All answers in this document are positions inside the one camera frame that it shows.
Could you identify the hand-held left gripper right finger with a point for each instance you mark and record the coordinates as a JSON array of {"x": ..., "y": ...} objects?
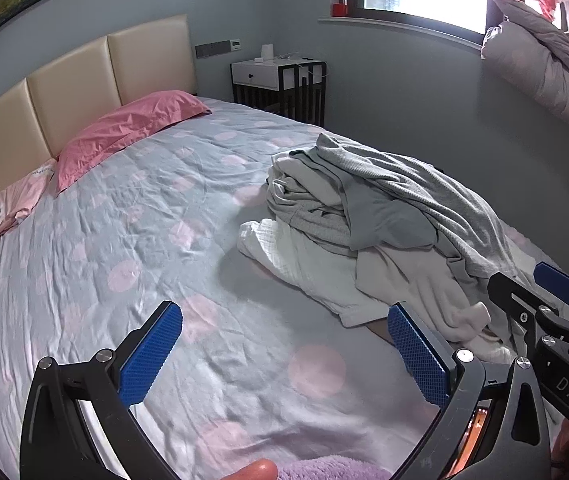
[{"x": 417, "y": 360}]

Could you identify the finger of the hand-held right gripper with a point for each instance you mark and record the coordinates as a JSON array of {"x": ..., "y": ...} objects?
[
  {"x": 559, "y": 280},
  {"x": 512, "y": 295}
]

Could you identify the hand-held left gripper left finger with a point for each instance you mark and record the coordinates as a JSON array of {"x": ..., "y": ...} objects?
[{"x": 152, "y": 355}]

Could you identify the grey ribbed shirt black sleeves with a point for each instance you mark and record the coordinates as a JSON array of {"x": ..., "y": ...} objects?
[{"x": 414, "y": 185}]

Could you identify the person's left hand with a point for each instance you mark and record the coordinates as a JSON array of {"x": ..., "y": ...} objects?
[{"x": 254, "y": 471}]

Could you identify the beige fleece garment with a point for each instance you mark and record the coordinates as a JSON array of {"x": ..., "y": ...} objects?
[{"x": 414, "y": 290}]

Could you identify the bed with dotted grey sheet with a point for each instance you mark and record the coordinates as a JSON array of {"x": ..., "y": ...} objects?
[{"x": 164, "y": 260}]

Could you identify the person's purple fleece garment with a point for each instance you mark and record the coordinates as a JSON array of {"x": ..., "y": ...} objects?
[{"x": 329, "y": 470}]

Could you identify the grey-blue garment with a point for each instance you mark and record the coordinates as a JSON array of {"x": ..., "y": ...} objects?
[{"x": 389, "y": 220}]

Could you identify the white garment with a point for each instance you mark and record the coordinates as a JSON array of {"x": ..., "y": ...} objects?
[{"x": 294, "y": 255}]

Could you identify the light grey garment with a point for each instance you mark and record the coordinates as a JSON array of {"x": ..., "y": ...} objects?
[{"x": 304, "y": 195}]

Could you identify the light pink pillow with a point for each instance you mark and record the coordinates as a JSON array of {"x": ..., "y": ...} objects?
[{"x": 9, "y": 205}]

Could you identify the grey hanging duvet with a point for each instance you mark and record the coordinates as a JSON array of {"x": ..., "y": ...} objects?
[{"x": 539, "y": 60}]

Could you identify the dark pink pillow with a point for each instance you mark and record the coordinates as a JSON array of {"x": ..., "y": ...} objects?
[{"x": 129, "y": 125}]

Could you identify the beige padded headboard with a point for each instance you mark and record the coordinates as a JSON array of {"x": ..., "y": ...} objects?
[{"x": 79, "y": 75}]

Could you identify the white windowsill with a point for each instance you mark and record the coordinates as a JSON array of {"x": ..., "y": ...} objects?
[{"x": 389, "y": 27}]

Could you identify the black and white nightstand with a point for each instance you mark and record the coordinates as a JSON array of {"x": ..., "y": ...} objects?
[{"x": 257, "y": 72}]

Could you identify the red cup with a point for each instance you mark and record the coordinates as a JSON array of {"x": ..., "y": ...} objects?
[{"x": 340, "y": 9}]

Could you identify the grey wall switch panel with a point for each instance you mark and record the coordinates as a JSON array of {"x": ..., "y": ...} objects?
[{"x": 212, "y": 48}]

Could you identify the white wall thermostat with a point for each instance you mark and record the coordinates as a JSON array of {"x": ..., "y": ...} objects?
[{"x": 236, "y": 45}]

